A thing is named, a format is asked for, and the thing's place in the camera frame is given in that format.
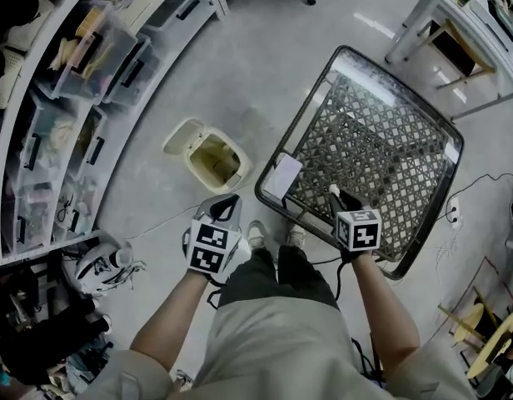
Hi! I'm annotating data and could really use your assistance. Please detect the person's right forearm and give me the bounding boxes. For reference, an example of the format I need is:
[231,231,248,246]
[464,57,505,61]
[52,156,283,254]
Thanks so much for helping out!
[348,250,422,374]

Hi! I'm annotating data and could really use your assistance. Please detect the white perforated storage basket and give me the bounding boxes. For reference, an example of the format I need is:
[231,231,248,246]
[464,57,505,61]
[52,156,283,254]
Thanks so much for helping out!
[0,43,24,108]
[6,10,53,53]

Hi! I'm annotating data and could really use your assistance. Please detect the black power cable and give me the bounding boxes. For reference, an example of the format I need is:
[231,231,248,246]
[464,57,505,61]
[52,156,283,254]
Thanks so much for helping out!
[446,172,513,220]

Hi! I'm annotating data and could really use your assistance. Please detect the white power strip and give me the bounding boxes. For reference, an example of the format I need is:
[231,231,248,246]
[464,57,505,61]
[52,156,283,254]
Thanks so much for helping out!
[447,196,461,228]

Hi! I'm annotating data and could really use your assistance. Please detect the person's left forearm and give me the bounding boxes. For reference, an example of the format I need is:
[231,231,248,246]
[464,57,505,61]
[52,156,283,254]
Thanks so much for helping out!
[129,267,218,373]

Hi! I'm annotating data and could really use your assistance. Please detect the person's left shoe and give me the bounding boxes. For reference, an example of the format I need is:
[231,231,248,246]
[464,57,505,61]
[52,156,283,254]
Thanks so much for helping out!
[246,219,268,252]

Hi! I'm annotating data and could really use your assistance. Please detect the white and black device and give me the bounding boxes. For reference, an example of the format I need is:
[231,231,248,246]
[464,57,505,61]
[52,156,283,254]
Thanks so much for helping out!
[72,239,147,299]

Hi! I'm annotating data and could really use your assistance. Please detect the white desk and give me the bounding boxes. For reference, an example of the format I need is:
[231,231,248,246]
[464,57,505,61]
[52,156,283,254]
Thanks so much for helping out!
[383,0,513,120]

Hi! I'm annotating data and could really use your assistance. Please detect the person's dark trousers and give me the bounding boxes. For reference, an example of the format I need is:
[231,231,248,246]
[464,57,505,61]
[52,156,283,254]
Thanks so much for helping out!
[218,243,341,310]

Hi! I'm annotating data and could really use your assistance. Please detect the yellow round side table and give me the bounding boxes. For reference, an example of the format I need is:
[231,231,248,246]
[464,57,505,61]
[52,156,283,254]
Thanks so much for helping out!
[437,302,513,381]

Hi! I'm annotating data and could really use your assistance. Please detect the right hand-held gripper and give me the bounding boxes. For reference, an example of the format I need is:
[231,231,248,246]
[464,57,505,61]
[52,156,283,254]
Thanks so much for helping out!
[327,190,382,264]

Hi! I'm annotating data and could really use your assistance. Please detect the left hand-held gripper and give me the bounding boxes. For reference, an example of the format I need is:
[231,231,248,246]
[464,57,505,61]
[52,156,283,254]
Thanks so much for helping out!
[182,193,252,285]

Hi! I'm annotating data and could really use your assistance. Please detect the wooden chair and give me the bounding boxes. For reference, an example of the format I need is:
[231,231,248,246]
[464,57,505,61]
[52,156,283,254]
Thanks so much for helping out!
[418,17,497,89]

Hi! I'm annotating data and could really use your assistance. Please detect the person's beige shirt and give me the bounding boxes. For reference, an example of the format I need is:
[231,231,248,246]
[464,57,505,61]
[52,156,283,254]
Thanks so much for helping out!
[79,296,478,400]

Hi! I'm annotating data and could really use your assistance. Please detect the black bag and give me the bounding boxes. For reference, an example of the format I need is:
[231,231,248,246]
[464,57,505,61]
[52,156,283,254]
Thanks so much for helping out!
[0,297,114,387]

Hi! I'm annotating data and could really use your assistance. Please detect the person's shoe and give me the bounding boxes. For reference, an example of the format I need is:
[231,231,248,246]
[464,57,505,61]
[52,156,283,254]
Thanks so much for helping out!
[286,225,307,249]
[246,219,268,252]

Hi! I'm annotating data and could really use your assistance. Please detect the white card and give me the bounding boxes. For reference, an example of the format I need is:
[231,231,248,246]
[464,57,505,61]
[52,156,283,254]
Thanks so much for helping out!
[262,152,303,202]

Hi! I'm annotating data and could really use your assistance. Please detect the person's right shoe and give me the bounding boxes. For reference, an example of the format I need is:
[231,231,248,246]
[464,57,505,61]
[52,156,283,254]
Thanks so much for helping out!
[286,225,307,249]

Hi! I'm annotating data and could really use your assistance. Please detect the shelved clear plastic storage bins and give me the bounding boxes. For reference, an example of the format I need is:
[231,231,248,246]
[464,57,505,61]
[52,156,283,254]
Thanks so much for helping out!
[2,0,207,253]

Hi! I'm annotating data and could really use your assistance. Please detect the cream plastic trash bin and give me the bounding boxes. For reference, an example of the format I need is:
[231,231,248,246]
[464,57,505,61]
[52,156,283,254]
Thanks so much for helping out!
[162,117,252,195]

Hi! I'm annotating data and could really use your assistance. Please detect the thin white floor cable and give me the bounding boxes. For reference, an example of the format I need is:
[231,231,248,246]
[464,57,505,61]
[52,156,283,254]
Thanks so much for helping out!
[125,204,202,241]

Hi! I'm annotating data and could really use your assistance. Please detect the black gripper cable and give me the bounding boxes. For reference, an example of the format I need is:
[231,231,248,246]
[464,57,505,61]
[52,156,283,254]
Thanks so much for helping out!
[333,258,353,303]

